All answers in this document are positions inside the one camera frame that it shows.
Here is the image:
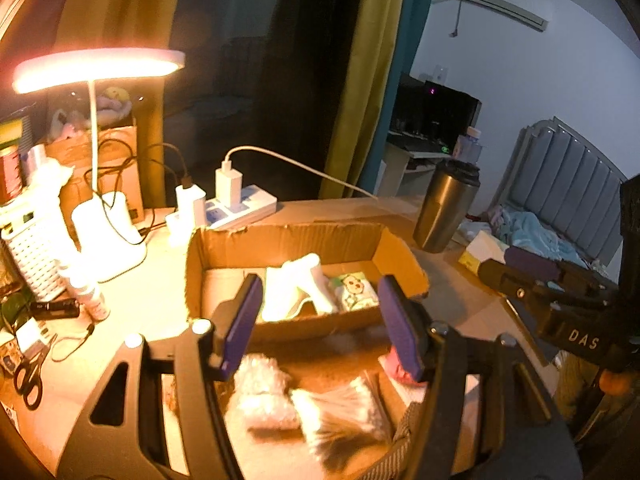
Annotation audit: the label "pink fluffy object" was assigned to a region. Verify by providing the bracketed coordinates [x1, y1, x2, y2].
[378, 352, 423, 387]

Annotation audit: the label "white fluffy bag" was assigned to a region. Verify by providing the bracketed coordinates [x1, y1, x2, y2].
[228, 353, 300, 431]

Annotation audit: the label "cotton swab bundle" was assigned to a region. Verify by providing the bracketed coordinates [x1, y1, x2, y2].
[288, 373, 392, 465]

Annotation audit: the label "dark polka dot pouch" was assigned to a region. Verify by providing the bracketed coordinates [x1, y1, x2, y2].
[358, 402, 422, 480]

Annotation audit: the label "person hand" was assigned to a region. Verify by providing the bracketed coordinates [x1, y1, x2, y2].
[598, 370, 639, 396]

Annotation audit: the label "yellow white tissue box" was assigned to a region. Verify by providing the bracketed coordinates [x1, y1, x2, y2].
[459, 231, 509, 275]

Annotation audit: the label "grey padded headboard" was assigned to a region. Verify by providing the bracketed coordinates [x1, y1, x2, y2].
[491, 117, 626, 266]

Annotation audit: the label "cartoon printed pack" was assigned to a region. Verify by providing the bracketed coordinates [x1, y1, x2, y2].
[329, 272, 378, 312]

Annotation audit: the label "steel travel mug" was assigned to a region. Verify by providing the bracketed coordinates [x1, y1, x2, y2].
[413, 159, 480, 254]

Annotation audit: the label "white rolled cloth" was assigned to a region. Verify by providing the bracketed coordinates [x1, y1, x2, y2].
[260, 252, 338, 323]

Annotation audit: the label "cardboard tray box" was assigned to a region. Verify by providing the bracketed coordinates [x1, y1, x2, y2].
[184, 222, 430, 341]

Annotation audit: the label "clear water bottle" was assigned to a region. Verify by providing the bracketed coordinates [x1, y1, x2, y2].
[452, 126, 483, 165]

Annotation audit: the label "white desk lamp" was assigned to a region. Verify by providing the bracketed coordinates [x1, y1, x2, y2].
[12, 48, 186, 283]

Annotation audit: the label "white power strip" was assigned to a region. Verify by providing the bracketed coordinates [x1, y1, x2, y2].
[205, 184, 278, 230]

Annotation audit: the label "black scissors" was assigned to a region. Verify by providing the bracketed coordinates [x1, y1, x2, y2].
[13, 347, 50, 412]

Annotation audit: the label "black monitor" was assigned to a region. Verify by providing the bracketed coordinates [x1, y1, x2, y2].
[387, 73, 482, 155]

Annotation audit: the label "brown paper bag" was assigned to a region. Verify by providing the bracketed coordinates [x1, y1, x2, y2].
[46, 126, 144, 230]

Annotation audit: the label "white calculator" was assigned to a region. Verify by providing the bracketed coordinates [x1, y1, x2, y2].
[1, 195, 64, 301]

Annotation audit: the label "yellow curtain right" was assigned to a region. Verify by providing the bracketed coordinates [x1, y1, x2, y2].
[319, 0, 404, 200]

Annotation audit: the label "yellow curtain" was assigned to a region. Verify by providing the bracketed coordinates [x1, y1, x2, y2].
[54, 0, 191, 208]
[319, 0, 404, 200]

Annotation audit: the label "yellow curtain left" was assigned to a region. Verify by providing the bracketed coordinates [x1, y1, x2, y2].
[54, 0, 191, 208]

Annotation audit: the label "white charger with cable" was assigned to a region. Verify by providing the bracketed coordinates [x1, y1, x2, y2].
[220, 145, 376, 202]

